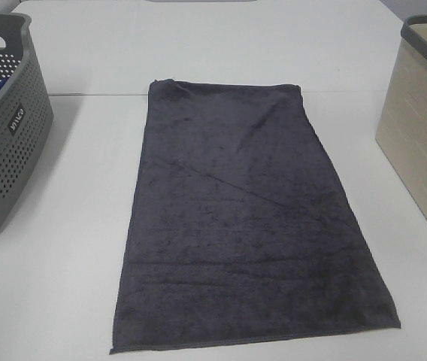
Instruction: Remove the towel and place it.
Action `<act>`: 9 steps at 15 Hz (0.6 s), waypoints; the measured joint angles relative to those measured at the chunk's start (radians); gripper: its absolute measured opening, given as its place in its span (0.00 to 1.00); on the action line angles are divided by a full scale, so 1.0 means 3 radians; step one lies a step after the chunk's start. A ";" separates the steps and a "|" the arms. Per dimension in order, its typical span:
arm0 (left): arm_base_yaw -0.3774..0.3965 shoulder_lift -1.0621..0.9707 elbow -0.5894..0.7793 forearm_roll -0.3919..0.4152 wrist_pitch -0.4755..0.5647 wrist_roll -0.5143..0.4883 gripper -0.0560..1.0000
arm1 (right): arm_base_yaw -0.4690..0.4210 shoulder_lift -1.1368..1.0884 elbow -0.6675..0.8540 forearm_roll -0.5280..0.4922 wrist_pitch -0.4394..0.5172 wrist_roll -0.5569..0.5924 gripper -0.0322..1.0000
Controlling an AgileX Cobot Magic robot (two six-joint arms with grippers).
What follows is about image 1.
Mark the beige plastic basket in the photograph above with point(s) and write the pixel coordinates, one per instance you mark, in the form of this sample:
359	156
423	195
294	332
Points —
402	129

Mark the grey perforated plastic basket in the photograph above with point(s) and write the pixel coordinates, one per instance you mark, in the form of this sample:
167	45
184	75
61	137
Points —
26	114

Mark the dark grey towel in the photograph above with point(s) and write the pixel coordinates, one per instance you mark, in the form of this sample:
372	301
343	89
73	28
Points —
240	230

